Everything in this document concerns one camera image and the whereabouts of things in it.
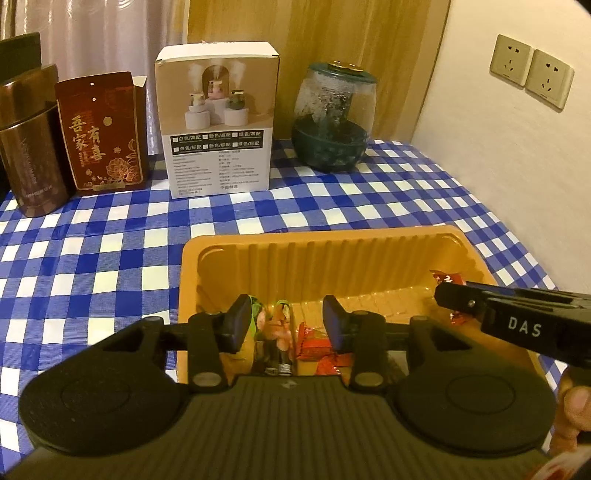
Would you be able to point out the beige wall socket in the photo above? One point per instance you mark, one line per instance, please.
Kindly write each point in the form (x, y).
(511, 60)
(550, 79)

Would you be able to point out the green glass terrarium jar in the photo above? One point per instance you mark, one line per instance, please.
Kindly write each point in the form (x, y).
(334, 116)

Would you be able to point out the green black nut packet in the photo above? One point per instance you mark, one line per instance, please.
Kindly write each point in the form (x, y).
(274, 353)

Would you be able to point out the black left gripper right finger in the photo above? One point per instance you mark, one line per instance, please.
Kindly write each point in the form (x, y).
(363, 334)

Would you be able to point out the left beige wall socket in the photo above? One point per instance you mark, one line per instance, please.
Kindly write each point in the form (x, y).
(511, 60)

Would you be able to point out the right human hand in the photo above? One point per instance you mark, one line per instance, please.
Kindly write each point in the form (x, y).
(572, 416)

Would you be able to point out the red gold gift box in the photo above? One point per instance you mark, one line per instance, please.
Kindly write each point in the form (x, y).
(103, 122)

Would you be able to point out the white humidifier box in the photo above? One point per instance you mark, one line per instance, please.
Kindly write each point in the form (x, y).
(215, 106)

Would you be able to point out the pink sheer curtain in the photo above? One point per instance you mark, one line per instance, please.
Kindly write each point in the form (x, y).
(87, 37)

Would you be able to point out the large red candy packet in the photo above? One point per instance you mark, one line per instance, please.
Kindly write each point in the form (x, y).
(313, 344)

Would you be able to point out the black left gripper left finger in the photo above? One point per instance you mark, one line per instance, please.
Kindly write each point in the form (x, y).
(208, 336)

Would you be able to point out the right beige wall socket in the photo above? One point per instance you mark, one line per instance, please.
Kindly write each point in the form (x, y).
(550, 79)

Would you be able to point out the brown metal canister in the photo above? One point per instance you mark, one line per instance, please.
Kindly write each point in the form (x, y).
(32, 146)

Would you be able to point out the dark red snack packet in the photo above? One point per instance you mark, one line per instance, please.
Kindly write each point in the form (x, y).
(450, 294)

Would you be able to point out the blue white checkered tablecloth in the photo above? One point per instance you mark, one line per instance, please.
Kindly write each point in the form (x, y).
(73, 277)

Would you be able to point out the orange plastic tray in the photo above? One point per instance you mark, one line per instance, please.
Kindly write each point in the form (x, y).
(388, 271)

